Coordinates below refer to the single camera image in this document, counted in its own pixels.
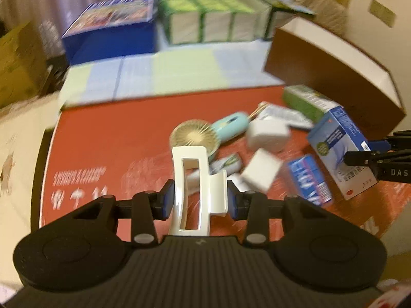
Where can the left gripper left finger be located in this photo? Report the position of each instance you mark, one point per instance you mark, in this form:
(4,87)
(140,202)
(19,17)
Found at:
(143,210)

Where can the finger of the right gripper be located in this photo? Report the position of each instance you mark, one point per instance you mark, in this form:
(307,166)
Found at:
(370,158)
(399,140)

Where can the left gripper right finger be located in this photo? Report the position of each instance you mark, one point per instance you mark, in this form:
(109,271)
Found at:
(255,208)

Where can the blue white medicine box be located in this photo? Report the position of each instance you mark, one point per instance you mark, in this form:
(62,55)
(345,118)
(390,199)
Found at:
(333,136)

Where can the white plug adapter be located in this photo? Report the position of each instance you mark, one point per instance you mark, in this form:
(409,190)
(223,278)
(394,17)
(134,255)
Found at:
(262,170)

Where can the white hair claw clip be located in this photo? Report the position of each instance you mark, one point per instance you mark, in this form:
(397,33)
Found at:
(213,200)

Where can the clear blue floss case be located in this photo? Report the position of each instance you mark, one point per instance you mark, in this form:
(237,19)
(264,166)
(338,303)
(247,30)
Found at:
(302,176)

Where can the green white spray box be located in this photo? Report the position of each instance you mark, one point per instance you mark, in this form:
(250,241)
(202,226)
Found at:
(312,104)

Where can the white smart socket cube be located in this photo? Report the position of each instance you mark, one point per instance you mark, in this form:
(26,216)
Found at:
(269,134)

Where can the mint handheld fan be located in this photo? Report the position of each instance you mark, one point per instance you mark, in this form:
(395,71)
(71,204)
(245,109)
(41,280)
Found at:
(210,135)

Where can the white pill bottle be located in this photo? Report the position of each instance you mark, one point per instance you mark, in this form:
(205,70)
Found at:
(231,164)

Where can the white cream tube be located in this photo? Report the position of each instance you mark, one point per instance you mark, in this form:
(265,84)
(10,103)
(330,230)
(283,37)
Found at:
(290,117)

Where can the red Motul cardboard mat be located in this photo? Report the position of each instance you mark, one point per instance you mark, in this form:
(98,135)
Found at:
(122,148)

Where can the brown open storage box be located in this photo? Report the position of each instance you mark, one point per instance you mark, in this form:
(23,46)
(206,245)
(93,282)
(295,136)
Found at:
(305,53)

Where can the plaid folded cloth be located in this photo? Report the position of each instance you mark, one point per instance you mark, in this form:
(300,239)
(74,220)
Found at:
(171,71)

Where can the quilted beige chair cover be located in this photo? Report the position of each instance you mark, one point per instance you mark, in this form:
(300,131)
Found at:
(328,13)

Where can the green landscape milk carton box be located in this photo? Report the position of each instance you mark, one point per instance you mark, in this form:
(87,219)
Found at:
(272,14)

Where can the blue flat puzzle box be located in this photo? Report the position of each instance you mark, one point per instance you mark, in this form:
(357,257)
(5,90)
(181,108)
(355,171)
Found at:
(109,29)

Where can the brown cardboard box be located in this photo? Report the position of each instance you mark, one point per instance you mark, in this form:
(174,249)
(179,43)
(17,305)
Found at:
(23,64)

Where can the green tissue pack bundle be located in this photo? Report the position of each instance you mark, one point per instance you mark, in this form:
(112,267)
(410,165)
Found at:
(205,21)

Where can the wall socket plates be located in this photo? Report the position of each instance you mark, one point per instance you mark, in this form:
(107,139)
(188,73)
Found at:
(381,12)

